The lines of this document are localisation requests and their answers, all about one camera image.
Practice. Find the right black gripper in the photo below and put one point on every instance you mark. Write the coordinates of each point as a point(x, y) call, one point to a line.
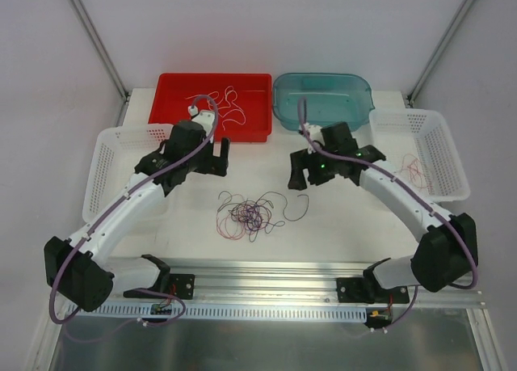
point(305, 166)

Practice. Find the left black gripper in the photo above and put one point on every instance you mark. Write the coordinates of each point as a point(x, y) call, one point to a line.
point(214, 161)

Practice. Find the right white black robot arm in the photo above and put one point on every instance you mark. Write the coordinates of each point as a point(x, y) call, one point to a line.
point(446, 254)

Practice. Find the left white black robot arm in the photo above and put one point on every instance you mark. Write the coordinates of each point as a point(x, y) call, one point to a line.
point(155, 177)

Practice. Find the red plastic tray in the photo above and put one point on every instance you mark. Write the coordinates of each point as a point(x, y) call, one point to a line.
point(244, 102)

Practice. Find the teal translucent plastic tub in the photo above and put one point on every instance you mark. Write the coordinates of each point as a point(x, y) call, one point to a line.
point(329, 97)

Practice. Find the left white perforated basket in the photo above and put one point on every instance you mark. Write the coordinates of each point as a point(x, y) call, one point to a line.
point(117, 151)

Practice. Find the white perforated basket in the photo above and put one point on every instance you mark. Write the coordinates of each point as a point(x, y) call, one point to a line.
point(419, 144)
point(117, 151)

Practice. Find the right white perforated basket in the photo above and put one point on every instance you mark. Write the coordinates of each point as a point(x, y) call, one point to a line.
point(419, 144)

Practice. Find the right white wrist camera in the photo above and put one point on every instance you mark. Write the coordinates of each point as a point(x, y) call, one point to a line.
point(313, 135)

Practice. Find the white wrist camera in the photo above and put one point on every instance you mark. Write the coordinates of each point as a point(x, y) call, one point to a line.
point(206, 118)
point(313, 135)

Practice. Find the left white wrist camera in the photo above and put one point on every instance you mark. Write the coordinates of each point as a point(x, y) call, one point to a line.
point(206, 118)

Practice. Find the aluminium mounting rail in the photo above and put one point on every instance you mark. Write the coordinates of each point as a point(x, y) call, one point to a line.
point(262, 276)

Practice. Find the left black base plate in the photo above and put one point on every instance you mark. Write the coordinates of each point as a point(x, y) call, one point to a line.
point(178, 285)

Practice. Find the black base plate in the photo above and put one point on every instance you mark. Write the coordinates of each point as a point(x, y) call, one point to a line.
point(178, 285)
point(363, 290)

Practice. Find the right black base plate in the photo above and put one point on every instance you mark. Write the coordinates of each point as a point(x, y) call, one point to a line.
point(363, 290)

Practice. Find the left aluminium frame post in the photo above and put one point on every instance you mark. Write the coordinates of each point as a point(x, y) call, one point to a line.
point(94, 37)

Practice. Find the aluminium frame post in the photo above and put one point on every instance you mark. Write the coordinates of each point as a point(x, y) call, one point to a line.
point(94, 37)
point(448, 36)

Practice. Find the white slotted cable duct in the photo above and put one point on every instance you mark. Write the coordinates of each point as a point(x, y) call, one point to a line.
point(134, 309)

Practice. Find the right aluminium frame post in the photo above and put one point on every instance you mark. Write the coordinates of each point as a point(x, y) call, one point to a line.
point(448, 36)

